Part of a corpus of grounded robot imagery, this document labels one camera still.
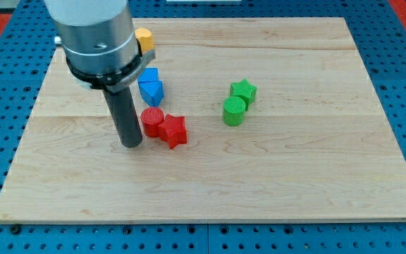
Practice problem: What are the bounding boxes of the yellow block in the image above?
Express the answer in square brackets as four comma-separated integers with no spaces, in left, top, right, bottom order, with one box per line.
[135,28,155,53]

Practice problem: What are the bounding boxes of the red star block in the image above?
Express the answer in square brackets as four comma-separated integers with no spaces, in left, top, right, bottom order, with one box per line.
[158,114,187,149]

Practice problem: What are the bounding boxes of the light wooden board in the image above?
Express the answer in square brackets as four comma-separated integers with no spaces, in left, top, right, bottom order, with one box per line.
[0,18,406,224]

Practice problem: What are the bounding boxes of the green cylinder block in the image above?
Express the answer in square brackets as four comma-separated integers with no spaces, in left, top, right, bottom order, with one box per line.
[223,96,246,126]

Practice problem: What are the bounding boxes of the blue cube block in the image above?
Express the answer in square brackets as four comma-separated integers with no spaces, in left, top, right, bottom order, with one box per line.
[137,67,159,84]

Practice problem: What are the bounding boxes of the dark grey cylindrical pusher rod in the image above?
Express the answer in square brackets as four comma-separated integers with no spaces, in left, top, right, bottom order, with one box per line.
[103,87,142,147]

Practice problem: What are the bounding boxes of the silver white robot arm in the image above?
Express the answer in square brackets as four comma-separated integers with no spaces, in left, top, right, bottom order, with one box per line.
[44,0,156,147]

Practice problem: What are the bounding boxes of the red cylinder block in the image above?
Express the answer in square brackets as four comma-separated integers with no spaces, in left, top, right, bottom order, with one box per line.
[140,107,164,138]

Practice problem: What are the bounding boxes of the green star block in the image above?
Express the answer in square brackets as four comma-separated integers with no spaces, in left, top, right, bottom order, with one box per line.
[230,79,257,111]

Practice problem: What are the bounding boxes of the blue triangular block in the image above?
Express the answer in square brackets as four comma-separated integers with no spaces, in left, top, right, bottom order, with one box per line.
[139,80,164,107]

